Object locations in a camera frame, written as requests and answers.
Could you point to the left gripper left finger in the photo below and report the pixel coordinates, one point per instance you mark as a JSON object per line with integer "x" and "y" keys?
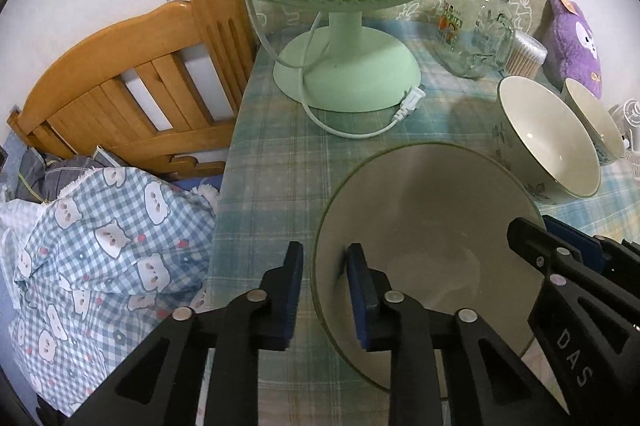
{"x": 202, "y": 368}

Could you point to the purple plush bunny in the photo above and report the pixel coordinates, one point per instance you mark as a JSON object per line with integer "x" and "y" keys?
{"x": 572, "y": 50}

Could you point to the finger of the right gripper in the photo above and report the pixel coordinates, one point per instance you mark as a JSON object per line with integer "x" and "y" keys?
{"x": 544, "y": 251}
{"x": 599, "y": 252}

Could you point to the medium floral ceramic bowl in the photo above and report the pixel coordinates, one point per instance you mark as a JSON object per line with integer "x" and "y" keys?
{"x": 542, "y": 142}

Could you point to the glass jar black lid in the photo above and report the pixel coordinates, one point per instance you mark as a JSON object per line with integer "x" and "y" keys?
{"x": 473, "y": 37}

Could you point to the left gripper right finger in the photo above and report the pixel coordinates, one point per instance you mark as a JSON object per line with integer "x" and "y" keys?
{"x": 443, "y": 366}

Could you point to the wooden bed headboard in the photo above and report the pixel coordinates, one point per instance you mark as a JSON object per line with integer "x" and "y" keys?
{"x": 161, "y": 91}

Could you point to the grey plaid pillow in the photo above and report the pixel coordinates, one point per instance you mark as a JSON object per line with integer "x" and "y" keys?
{"x": 42, "y": 176}

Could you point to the white standing fan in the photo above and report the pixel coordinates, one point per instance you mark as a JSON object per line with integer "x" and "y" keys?
{"x": 627, "y": 118}

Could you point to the blue checkered blanket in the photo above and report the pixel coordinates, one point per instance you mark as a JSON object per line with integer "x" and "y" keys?
{"x": 91, "y": 273}

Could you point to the cotton swab container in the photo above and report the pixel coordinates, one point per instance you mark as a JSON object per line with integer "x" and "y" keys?
{"x": 526, "y": 56}

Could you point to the plaid green tablecloth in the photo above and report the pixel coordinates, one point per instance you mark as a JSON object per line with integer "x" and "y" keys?
{"x": 281, "y": 172}

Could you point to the large floral ceramic bowl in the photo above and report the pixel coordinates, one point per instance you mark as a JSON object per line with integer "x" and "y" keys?
{"x": 602, "y": 129}

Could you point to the small floral ceramic bowl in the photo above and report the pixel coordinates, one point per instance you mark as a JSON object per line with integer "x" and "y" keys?
{"x": 433, "y": 217}

